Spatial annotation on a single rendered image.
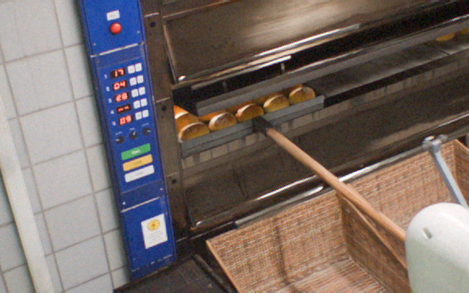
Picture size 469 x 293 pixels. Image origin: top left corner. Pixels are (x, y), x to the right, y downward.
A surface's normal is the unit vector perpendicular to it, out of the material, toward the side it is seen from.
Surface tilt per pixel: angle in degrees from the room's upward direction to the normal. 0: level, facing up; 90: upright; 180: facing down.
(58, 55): 90
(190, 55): 70
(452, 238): 33
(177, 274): 0
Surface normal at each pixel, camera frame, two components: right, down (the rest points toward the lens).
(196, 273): -0.07, -0.85
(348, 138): 0.46, 0.11
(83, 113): 0.51, 0.43
